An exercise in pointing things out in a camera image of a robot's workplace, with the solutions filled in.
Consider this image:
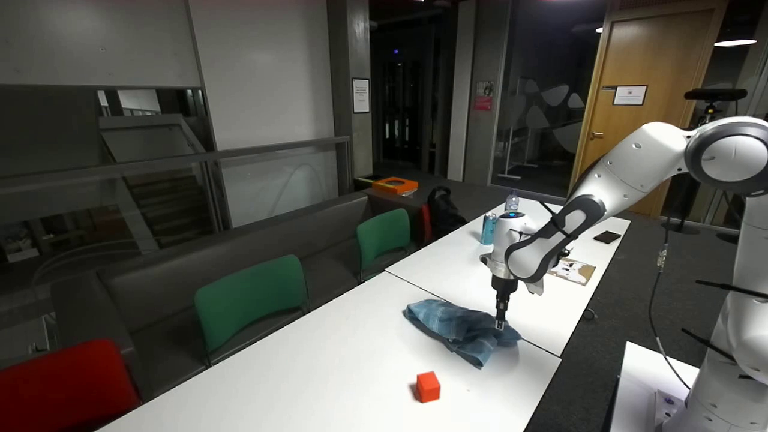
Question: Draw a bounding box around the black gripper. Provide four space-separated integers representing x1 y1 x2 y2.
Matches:
488 273 517 330

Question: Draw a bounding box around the blue checked cloth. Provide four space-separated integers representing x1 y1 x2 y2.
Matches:
401 297 523 370

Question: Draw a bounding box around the paper notebook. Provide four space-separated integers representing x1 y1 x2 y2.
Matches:
548 257 596 288

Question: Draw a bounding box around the orange cube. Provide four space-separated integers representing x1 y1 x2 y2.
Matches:
413 370 444 406

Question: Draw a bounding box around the clear water bottle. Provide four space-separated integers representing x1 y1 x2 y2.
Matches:
502 191 524 221

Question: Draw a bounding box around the black backpack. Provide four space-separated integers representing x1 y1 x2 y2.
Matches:
418 184 468 241

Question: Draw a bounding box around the green chair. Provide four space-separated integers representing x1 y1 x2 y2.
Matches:
355 207 415 279
192 252 310 357

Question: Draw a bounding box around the orange box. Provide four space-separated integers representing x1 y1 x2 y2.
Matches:
368 175 420 198

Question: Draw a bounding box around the grey couch bench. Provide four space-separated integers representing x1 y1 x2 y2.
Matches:
50 187 426 390

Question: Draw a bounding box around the white door sign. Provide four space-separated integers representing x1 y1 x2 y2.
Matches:
612 84 649 108

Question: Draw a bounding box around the wooden door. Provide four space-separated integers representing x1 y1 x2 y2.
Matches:
570 0 726 221

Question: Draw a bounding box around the grey metal railing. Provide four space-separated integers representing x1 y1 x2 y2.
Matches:
0 133 353 193

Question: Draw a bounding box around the red chair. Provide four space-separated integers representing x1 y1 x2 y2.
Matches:
0 335 142 432

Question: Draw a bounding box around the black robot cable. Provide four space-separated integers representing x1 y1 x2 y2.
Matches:
644 213 701 395

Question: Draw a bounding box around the white wall notice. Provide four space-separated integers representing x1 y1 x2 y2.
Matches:
350 77 371 114

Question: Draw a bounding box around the black camera on stand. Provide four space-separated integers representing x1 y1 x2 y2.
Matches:
684 85 749 133

